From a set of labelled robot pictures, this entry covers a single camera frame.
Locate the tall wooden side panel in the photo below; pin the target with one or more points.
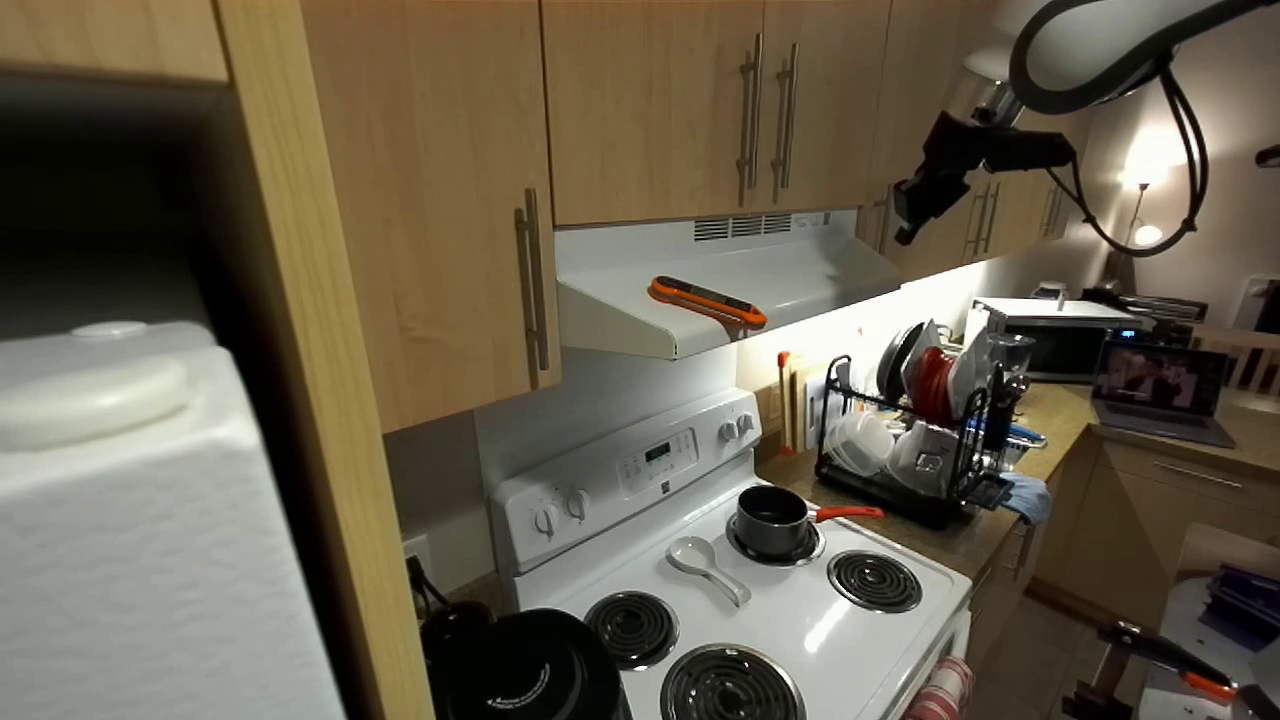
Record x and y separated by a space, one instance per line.
340 562

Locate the blue cloth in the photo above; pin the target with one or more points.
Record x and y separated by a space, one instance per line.
1024 500

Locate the white fridge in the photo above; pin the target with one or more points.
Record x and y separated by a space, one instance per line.
132 575

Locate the black kettle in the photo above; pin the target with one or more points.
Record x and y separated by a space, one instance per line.
522 672

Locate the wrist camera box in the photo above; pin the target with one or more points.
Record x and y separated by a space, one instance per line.
1031 150

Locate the white spoon rest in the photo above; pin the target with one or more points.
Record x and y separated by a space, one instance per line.
689 553

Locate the short two-door wooden cabinet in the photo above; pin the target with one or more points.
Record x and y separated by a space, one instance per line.
641 106

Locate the white range hood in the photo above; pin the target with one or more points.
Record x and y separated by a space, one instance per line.
613 320

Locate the white round lid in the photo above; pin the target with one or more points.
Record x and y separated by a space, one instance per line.
83 402

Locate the small black coil burner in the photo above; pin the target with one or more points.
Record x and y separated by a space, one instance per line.
631 631
873 583

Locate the single-door wooden wall cabinet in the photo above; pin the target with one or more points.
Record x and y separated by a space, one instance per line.
425 203

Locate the black orange stand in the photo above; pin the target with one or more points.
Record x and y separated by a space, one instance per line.
1163 654

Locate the white stove knob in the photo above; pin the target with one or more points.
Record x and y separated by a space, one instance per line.
544 520
744 426
727 429
574 505

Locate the lit floor lamp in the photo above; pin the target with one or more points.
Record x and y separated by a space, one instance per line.
1149 234

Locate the orange black hand tool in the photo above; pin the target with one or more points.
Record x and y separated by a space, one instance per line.
704 305

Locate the red bowl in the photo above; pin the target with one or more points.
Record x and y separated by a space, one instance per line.
928 384

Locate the dark frying pan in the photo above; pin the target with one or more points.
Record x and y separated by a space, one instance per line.
901 363

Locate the open laptop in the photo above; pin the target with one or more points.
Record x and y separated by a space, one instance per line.
1163 381

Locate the white side table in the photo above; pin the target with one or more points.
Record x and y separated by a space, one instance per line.
1203 553

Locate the red white striped towel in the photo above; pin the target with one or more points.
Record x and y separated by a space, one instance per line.
941 693

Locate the white electric stove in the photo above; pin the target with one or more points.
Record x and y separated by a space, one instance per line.
803 618

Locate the white microwave oven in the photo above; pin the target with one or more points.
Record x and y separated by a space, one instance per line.
1065 350

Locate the wooden board orange grip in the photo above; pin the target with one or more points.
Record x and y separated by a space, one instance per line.
781 402

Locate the deep wooden cabinet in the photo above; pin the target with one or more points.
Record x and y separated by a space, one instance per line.
105 35

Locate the wooden peninsula base cabinet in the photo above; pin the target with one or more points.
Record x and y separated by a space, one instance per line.
1132 532

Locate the wooden drawer base cabinet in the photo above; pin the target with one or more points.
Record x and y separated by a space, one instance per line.
1000 601

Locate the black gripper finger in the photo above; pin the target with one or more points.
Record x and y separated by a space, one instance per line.
938 207
912 213

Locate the large black coil burner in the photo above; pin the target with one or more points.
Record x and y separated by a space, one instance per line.
773 559
729 685

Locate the white plate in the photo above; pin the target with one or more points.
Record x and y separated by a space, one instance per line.
975 366

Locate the dark blue box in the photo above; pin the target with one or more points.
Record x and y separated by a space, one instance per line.
1244 606

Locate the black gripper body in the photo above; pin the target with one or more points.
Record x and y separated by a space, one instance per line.
958 150

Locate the white plastic container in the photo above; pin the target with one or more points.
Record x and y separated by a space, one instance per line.
882 447

